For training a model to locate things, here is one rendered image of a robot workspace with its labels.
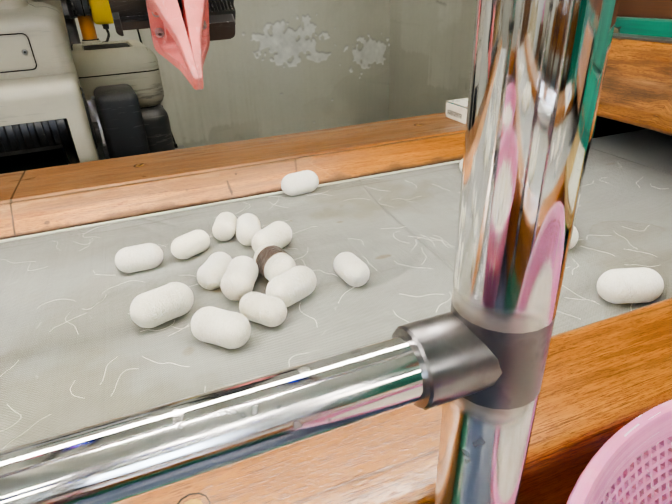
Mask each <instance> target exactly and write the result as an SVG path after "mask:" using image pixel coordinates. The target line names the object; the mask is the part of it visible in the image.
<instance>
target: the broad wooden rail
mask: <svg viewBox="0 0 672 504"><path fill-rule="evenodd" d="M465 131H466V124H463V123H461V122H458V121H455V120H453V119H450V118H448V117H446V112H443V113H436V114H429V115H421V116H414V117H407V118H400V119H393V120H385V121H378V122H371V123H364V124H357V125H349V126H342V127H335V128H328V129H321V130H313V131H306V132H299V133H292V134H285V135H277V136H270V137H263V138H256V139H249V140H241V141H234V142H227V143H220V144H213V145H205V146H198V147H191V148H184V149H176V150H169V151H162V152H155V153H148V154H140V155H133V156H126V157H119V158H112V159H104V160H97V161H90V162H83V163H76V164H68V165H61V166H54V167H47V168H40V169H32V170H25V171H18V172H11V173H4V174H0V240H3V239H9V238H15V237H21V236H26V235H32V234H38V233H44V232H49V231H55V230H61V229H67V228H72V227H78V226H84V225H90V224H95V223H101V222H107V221H113V220H118V219H124V218H130V217H136V216H141V215H147V214H153V213H159V212H164V211H170V210H176V209H182V208H187V207H193V206H199V205H205V204H210V203H216V202H222V201H228V200H233V199H239V198H245V197H251V196H256V195H262V194H268V193H274V192H279V191H283V190H282V188H281V182H282V179H283V178H284V177H285V176H286V175H288V174H291V173H296V172H300V171H305V170H310V171H313V172H314V173H315V174H316V175H317V176H318V179H319V183H318V185H320V184H325V183H331V182H337V181H343V180H348V179H354V178H360V177H366V176H371V175H377V174H383V173H389V172H394V171H400V170H406V169H412V168H417V167H423V166H429V165H435V164H440V163H446V162H452V161H458V160H462V159H463V155H464V143H465Z"/></svg>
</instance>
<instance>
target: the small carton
mask: <svg viewBox="0 0 672 504"><path fill-rule="evenodd" d="M467 107H468V98H463V99H455V100H447V101H446V117H448V118H450V119H453V120H455V121H458V122H461V123H463V124H466V119H467Z"/></svg>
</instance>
